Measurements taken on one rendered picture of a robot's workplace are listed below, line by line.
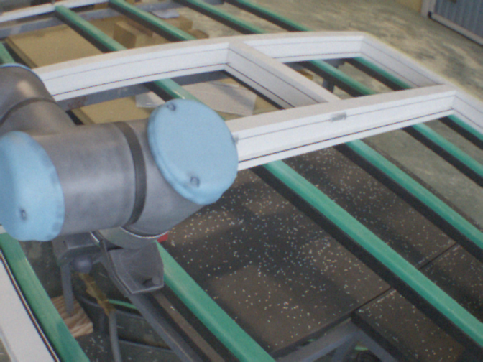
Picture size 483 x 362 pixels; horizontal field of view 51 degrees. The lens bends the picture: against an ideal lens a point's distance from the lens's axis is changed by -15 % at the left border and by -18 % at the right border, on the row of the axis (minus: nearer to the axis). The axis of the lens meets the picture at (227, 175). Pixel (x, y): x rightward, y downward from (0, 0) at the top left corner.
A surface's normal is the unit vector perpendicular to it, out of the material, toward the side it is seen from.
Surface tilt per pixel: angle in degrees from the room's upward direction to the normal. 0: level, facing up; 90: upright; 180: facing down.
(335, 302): 0
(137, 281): 38
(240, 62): 90
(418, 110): 90
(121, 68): 90
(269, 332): 0
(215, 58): 90
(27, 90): 2
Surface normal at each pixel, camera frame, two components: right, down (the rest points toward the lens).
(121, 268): 0.54, -0.39
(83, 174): 0.60, -0.14
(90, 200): 0.61, 0.33
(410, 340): 0.14, -0.84
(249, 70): -0.80, 0.22
